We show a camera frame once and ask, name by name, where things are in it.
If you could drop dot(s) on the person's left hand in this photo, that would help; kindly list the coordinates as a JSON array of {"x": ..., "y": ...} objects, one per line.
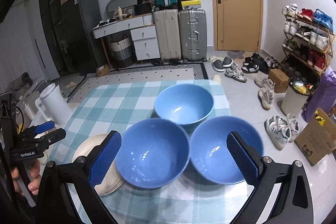
[{"x": 34, "y": 182}]

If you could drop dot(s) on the white dressing table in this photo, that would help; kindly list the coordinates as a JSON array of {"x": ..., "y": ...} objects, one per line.
[{"x": 147, "y": 40}]

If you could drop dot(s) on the black glass cabinet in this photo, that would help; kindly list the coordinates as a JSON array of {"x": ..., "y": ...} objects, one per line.
[{"x": 52, "y": 29}]

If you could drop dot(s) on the cat print cardboard box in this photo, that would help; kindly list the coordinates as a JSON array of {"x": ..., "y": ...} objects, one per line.
[{"x": 312, "y": 145}]

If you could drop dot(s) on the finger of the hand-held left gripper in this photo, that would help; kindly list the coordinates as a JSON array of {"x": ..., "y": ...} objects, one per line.
[
  {"x": 56, "y": 134},
  {"x": 44, "y": 125}
]

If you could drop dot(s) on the blue bowl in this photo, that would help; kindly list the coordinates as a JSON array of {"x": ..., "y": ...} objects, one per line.
[
  {"x": 152, "y": 155},
  {"x": 183, "y": 98},
  {"x": 210, "y": 153}
]

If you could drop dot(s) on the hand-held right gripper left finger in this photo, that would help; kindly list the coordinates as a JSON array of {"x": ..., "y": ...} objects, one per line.
[{"x": 105, "y": 158}]

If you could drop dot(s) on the white electric kettle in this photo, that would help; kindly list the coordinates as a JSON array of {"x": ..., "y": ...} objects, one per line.
[{"x": 56, "y": 106}]

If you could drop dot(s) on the purple plastic bag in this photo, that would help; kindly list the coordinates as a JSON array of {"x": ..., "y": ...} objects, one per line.
[{"x": 323, "y": 92}]

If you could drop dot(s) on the small cardboard parcel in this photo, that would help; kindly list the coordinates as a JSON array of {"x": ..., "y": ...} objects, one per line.
[{"x": 102, "y": 71}]

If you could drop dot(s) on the beige suitcase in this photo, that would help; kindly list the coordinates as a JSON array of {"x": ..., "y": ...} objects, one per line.
[{"x": 168, "y": 35}]

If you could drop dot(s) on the tan wooden door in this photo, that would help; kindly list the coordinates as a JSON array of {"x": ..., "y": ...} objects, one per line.
[{"x": 241, "y": 16}]

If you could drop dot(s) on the white bottle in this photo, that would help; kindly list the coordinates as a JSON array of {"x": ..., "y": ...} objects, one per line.
[{"x": 119, "y": 14}]

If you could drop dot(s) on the plain brown cardboard box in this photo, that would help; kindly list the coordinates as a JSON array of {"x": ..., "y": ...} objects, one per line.
[{"x": 278, "y": 81}]

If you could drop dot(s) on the teal checked tablecloth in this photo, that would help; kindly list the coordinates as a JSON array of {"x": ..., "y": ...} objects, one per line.
[{"x": 110, "y": 103}]

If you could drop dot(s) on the black square box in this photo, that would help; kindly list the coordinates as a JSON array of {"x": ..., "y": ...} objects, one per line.
[{"x": 143, "y": 9}]

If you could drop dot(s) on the wooden shoe rack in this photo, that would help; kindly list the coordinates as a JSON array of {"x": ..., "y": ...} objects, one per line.
[{"x": 329, "y": 53}]

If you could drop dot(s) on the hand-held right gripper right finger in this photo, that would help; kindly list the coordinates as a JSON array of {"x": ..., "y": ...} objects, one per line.
[{"x": 241, "y": 158}]

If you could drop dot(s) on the silver suitcase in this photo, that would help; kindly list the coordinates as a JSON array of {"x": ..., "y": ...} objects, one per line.
[{"x": 187, "y": 37}]

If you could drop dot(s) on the white trash bin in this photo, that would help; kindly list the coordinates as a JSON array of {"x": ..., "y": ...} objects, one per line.
[{"x": 292, "y": 102}]

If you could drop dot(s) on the group of loose shoes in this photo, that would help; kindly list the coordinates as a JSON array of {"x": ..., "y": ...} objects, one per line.
[{"x": 278, "y": 132}]

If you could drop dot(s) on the shoe rack with shoes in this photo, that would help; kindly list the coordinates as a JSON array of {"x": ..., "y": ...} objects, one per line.
[{"x": 315, "y": 39}]

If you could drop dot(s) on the woven laundry basket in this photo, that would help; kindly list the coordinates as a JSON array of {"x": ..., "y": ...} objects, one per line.
[{"x": 120, "y": 52}]

